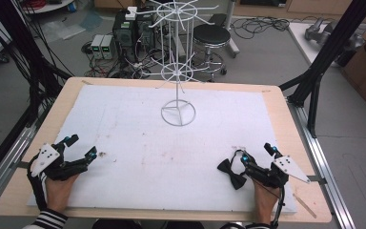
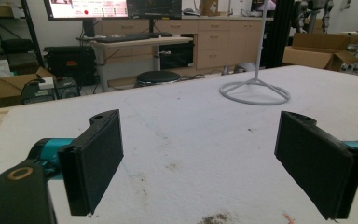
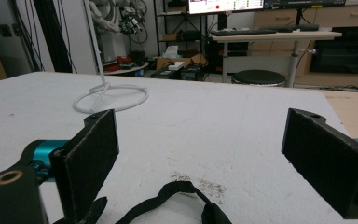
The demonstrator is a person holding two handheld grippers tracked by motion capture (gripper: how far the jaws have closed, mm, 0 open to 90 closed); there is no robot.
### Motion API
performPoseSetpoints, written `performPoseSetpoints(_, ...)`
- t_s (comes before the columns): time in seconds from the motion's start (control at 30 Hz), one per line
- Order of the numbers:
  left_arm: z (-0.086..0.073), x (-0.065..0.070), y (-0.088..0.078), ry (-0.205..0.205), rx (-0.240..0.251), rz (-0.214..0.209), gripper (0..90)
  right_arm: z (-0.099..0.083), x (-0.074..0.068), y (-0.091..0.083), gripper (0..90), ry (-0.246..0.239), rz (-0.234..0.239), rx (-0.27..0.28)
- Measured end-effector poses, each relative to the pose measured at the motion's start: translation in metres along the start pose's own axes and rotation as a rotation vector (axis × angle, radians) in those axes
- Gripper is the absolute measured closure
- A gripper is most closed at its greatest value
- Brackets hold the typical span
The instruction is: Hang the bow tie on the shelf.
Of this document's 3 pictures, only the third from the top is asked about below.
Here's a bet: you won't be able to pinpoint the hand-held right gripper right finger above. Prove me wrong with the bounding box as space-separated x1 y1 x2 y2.
281 107 358 220

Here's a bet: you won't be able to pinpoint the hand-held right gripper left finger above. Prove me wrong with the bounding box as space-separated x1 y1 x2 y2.
48 108 120 223

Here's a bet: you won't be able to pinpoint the brown cardboard sheet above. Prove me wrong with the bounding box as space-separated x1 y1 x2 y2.
322 90 358 140

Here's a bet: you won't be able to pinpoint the low round white table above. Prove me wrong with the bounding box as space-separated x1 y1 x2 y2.
103 62 150 77

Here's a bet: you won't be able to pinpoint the black round stool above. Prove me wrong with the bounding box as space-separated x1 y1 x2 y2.
230 69 286 87

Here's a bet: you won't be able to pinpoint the black cabinet front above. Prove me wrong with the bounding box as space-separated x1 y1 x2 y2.
310 25 358 75

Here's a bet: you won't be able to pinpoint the open cardboard box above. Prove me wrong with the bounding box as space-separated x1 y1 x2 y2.
156 52 208 71

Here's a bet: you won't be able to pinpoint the small white box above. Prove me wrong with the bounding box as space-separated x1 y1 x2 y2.
167 61 186 71

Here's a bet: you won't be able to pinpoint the white tissue pack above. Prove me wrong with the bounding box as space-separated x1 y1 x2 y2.
163 45 180 59

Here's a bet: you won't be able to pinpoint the black equipment case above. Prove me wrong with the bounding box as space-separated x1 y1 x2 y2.
150 64 205 81

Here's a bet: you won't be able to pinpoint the light wooden desk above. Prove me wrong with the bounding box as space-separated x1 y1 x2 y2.
211 30 343 89

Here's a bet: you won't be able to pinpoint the black keyboard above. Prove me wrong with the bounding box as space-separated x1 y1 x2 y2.
260 24 320 34
210 28 278 37

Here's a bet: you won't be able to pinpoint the wooden drawer cabinet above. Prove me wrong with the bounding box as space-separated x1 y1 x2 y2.
253 3 358 89

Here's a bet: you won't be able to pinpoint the black metal shelf rack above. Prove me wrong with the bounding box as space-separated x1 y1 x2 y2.
153 0 208 58

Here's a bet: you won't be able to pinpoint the dark computer monitor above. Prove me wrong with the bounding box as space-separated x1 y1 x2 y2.
263 0 347 9

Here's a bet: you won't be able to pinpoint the lit computer monitor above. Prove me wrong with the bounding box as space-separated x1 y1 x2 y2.
187 0 266 15

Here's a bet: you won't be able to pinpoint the black floor cables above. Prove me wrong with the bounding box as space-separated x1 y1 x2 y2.
304 83 358 95

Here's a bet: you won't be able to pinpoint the black strap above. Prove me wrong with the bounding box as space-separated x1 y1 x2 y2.
53 180 233 224

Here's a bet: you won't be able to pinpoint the white ring-base stand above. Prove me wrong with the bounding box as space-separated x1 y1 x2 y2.
72 0 150 115

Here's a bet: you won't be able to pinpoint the black wall socket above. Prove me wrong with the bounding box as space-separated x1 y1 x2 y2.
0 23 13 38

